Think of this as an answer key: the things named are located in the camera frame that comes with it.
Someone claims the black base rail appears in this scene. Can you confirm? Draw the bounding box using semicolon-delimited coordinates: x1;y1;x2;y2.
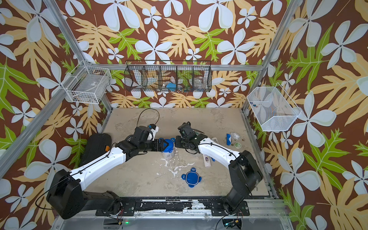
95;196;250;217

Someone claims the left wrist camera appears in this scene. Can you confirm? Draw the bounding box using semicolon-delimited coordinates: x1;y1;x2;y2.
147;124;159;140

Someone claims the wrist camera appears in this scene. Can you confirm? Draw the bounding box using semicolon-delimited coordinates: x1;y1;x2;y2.
147;124;159;140
178;121;196;139

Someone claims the white wire basket left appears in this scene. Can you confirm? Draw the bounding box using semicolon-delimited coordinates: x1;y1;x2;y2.
63;61;112;104

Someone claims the blue small packet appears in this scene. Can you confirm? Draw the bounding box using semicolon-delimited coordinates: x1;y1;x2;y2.
226;134;232;146

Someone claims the clear jar blue lid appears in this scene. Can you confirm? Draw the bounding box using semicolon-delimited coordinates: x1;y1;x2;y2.
163;150;174;161

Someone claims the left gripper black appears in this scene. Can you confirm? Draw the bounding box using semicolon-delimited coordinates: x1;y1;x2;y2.
139;138;170;153

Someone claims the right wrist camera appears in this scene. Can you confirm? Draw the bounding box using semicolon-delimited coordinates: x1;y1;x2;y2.
178;121;196;139

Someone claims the white toiletry tube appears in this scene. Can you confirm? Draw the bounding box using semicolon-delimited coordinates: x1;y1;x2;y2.
203;154;211;167

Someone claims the green round tin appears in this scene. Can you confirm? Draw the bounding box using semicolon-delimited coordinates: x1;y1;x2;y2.
234;142;242;149

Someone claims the blue object in basket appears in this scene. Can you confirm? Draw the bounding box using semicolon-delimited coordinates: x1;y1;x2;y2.
166;82;177;92

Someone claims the white mesh basket right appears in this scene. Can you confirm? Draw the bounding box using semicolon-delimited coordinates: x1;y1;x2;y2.
247;85;302;132

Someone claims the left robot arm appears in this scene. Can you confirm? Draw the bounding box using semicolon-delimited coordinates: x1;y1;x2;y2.
47;124;164;219

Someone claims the black tool case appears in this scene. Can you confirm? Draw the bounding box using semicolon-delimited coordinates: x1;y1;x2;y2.
79;133;112;167

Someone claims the black wire basket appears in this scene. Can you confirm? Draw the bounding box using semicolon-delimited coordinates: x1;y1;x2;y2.
123;60;213;93

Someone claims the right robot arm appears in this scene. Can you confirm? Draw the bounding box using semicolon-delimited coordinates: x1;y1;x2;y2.
175;134;263;214

